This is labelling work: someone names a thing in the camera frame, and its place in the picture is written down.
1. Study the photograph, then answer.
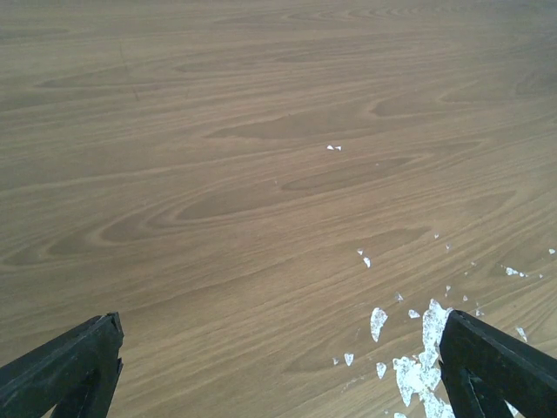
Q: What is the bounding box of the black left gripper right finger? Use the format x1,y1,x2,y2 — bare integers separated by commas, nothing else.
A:
440,310,556,417

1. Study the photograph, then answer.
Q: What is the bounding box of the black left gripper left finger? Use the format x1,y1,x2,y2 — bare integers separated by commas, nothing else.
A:
1,312,124,417

